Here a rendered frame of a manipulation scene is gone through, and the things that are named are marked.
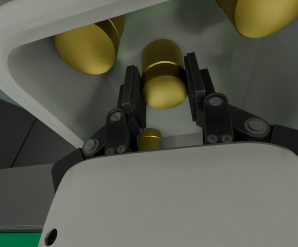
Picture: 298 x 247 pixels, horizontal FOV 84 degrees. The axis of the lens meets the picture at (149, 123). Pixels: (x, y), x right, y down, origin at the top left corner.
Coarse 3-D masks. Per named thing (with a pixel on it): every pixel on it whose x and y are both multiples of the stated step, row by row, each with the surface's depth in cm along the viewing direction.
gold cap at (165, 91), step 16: (160, 48) 12; (176, 48) 13; (144, 64) 13; (160, 64) 11; (176, 64) 12; (144, 80) 11; (160, 80) 11; (176, 80) 11; (144, 96) 12; (160, 96) 12; (176, 96) 12
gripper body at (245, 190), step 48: (240, 144) 6; (96, 192) 6; (144, 192) 6; (192, 192) 5; (240, 192) 5; (288, 192) 5; (48, 240) 6; (96, 240) 5; (144, 240) 5; (192, 240) 5; (240, 240) 4; (288, 240) 4
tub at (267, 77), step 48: (48, 0) 5; (96, 0) 5; (144, 0) 5; (192, 0) 11; (0, 48) 6; (48, 48) 10; (144, 48) 14; (192, 48) 14; (240, 48) 14; (288, 48) 11; (48, 96) 9; (96, 96) 14; (240, 96) 18; (288, 96) 12; (192, 144) 23
